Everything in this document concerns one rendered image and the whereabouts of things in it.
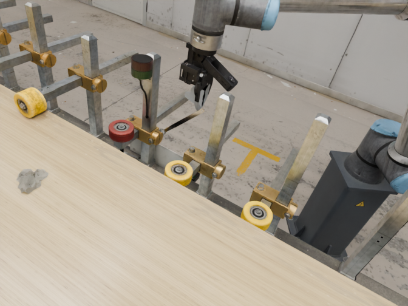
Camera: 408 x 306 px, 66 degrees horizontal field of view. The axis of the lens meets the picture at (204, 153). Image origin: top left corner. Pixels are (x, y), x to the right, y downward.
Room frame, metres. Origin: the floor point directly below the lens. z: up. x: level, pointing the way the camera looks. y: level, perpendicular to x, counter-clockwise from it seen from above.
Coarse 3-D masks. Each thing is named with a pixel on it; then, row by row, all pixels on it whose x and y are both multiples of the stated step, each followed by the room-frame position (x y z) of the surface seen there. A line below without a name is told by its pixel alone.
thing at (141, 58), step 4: (136, 56) 0.81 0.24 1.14; (140, 56) 0.81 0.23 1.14; (144, 56) 0.82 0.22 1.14; (148, 56) 0.82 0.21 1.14; (136, 60) 0.78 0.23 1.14; (140, 60) 0.79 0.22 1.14; (144, 60) 0.79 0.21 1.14; (148, 60) 0.80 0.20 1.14; (132, 68) 0.79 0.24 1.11; (152, 76) 0.82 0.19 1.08; (140, 80) 0.79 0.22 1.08; (148, 80) 0.83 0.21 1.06; (140, 84) 0.80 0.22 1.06; (144, 92) 0.81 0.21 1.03
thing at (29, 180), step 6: (18, 174) 0.51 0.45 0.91; (24, 174) 0.51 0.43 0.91; (30, 174) 0.51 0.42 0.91; (36, 174) 0.51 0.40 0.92; (42, 174) 0.52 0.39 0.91; (48, 174) 0.53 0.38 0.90; (18, 180) 0.49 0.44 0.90; (24, 180) 0.48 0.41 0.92; (30, 180) 0.49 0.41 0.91; (36, 180) 0.49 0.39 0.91; (18, 186) 0.47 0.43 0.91; (24, 186) 0.47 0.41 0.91; (30, 186) 0.48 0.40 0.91; (36, 186) 0.48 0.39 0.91
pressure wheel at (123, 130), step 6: (120, 120) 0.81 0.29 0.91; (126, 120) 0.82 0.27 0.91; (114, 126) 0.77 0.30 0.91; (120, 126) 0.77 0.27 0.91; (126, 126) 0.79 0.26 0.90; (132, 126) 0.79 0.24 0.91; (114, 132) 0.74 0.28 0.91; (120, 132) 0.75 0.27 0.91; (126, 132) 0.75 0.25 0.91; (132, 132) 0.77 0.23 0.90; (114, 138) 0.74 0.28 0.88; (120, 138) 0.74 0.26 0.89; (126, 138) 0.75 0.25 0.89; (120, 150) 0.77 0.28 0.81
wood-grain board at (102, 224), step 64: (0, 128) 0.66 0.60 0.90; (64, 128) 0.72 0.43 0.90; (0, 192) 0.45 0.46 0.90; (64, 192) 0.49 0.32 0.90; (128, 192) 0.53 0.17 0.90; (192, 192) 0.57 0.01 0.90; (0, 256) 0.30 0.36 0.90; (64, 256) 0.32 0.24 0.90; (128, 256) 0.35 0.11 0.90; (192, 256) 0.39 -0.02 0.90; (256, 256) 0.42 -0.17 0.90
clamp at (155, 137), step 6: (138, 120) 0.88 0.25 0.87; (138, 126) 0.84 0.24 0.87; (156, 126) 0.86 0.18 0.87; (138, 132) 0.83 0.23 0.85; (144, 132) 0.82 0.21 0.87; (150, 132) 0.82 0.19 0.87; (156, 132) 0.83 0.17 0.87; (138, 138) 0.83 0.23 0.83; (144, 138) 0.82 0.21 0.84; (150, 138) 0.81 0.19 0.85; (156, 138) 0.81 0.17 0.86; (162, 138) 0.85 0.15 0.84; (150, 144) 0.82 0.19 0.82; (156, 144) 0.82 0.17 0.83
